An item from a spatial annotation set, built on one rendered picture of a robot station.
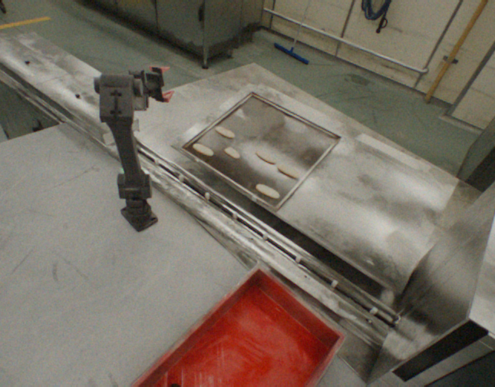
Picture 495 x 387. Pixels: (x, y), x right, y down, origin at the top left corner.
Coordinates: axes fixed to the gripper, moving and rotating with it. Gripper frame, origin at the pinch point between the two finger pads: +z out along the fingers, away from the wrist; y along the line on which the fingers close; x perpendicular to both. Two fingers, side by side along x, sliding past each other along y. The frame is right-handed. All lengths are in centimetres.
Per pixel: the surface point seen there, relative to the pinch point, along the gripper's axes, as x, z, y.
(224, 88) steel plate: -13, 54, 23
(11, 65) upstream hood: -83, -21, -1
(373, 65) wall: 5, 351, 86
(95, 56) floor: -248, 134, 48
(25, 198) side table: -18, -63, 26
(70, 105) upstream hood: -38.6, -23.8, 9.5
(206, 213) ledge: 38, -31, 34
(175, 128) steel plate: -7.6, 4.9, 25.9
